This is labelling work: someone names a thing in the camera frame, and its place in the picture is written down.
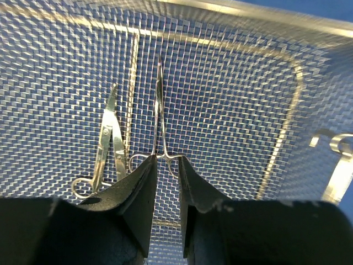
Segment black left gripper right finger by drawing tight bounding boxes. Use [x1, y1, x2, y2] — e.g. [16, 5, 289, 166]
[178, 157, 352, 264]

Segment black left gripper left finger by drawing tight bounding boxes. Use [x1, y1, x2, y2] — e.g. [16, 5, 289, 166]
[1, 155, 157, 264]

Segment steel tweezers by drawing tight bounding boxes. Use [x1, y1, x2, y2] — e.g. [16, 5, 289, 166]
[128, 55, 188, 177]

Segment steel wire mesh basket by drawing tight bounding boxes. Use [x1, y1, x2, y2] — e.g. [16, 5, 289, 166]
[0, 0, 353, 265]

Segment blue surgical wrap cloth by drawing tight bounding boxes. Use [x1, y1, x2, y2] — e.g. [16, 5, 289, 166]
[239, 0, 353, 216]

